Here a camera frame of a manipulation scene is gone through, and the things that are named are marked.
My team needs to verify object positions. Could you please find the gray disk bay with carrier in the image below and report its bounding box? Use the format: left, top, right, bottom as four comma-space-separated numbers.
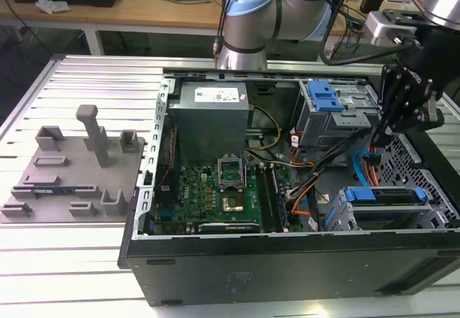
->
293, 78, 384, 150

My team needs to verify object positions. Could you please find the orange yellow red disk wire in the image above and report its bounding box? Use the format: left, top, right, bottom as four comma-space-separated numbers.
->
362, 152, 382, 186

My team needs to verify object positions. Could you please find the gray parts rack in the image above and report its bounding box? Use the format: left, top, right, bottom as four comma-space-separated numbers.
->
0, 104, 147, 224

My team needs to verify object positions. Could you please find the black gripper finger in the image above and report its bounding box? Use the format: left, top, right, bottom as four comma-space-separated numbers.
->
371, 63, 414, 149
386, 96, 445, 137

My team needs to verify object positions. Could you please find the CPU socket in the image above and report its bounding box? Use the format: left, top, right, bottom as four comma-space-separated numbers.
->
219, 192, 249, 215

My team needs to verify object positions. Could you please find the RAM stick on rack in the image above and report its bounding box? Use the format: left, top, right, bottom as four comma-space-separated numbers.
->
31, 187, 78, 195

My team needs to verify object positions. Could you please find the black PC case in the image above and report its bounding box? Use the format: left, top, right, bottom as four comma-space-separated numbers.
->
117, 66, 460, 308

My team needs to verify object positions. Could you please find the yellow black power cable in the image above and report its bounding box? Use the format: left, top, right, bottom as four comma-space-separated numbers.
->
244, 104, 284, 153

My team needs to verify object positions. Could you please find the metal socket cover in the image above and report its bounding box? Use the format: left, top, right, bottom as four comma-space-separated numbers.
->
217, 155, 247, 191

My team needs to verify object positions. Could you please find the green motherboard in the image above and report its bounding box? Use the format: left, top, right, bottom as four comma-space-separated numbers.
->
154, 152, 301, 235

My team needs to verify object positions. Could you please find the black sleeved cable bundle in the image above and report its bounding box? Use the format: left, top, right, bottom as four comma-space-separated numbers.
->
287, 127, 378, 204

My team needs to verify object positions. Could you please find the small black box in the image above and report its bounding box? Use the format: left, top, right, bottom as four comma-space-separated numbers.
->
359, 0, 382, 14

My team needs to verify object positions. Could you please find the gray empty-type disk bay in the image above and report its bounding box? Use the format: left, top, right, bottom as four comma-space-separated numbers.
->
322, 184, 450, 231

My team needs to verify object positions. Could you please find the blue carrier in bay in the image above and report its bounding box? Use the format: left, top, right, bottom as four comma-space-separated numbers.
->
308, 80, 346, 113

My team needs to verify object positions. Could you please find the wooden desk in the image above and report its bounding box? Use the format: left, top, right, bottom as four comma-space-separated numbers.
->
0, 0, 460, 62

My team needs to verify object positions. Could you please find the gray power supply unit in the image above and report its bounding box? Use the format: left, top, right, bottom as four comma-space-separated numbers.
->
167, 81, 253, 155

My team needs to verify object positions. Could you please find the blue disk wire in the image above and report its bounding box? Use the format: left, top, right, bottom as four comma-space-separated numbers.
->
351, 150, 378, 189

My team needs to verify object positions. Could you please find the crumpled white paper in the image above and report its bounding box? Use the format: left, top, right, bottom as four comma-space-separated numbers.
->
34, 0, 72, 14

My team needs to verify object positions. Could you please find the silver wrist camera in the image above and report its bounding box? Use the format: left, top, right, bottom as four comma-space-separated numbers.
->
365, 8, 420, 48

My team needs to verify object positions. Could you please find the black RAM slot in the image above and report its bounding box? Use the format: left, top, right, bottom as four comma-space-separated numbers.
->
256, 164, 275, 233

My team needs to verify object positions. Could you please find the black graphics card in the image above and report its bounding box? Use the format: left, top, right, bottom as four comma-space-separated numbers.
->
186, 220, 263, 235

